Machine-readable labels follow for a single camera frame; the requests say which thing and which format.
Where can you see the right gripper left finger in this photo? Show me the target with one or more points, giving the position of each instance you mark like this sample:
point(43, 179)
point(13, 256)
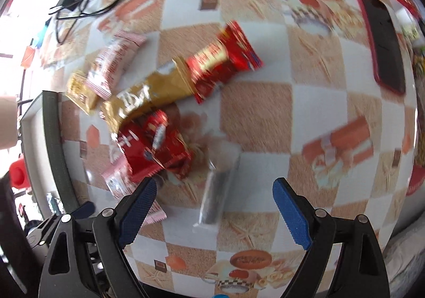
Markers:
point(114, 229)

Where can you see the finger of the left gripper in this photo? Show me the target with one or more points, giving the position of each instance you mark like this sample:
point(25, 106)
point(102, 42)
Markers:
point(84, 211)

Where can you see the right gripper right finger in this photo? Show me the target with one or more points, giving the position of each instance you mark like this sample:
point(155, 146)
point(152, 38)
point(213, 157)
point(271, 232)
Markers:
point(314, 230)

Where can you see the small pink cranberry snack pack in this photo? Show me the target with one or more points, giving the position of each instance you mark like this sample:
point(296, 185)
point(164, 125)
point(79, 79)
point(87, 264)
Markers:
point(117, 179)

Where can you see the long red snack bar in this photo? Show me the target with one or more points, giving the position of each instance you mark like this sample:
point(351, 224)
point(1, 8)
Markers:
point(154, 146)

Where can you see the yellow rice cracker pack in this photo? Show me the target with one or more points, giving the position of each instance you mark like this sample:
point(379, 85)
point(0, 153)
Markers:
point(79, 93)

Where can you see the clear dark stick snack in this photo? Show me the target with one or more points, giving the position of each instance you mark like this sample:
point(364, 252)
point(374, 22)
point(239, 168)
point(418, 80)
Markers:
point(223, 160)

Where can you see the large pink cranberry snack pack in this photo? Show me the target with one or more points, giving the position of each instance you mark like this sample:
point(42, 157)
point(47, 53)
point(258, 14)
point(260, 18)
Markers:
point(112, 61)

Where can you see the long gold snack bar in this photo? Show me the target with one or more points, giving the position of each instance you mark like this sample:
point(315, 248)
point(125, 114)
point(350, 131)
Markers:
point(167, 84)

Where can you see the red plastic stool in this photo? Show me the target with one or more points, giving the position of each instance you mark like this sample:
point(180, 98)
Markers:
point(18, 174)

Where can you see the green rimmed white tray box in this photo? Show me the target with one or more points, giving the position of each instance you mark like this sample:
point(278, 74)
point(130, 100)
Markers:
point(44, 156)

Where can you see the beige chair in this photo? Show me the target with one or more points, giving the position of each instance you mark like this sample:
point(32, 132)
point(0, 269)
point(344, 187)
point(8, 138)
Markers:
point(8, 122)

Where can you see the red cased smartphone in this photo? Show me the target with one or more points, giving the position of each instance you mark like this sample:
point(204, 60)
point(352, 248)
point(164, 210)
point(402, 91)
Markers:
point(387, 59)

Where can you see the red gold snack wrapper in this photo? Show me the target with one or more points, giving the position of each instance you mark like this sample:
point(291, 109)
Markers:
point(229, 54)

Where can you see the black power adapter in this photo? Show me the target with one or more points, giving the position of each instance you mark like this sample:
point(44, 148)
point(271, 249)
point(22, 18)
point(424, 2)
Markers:
point(68, 4)

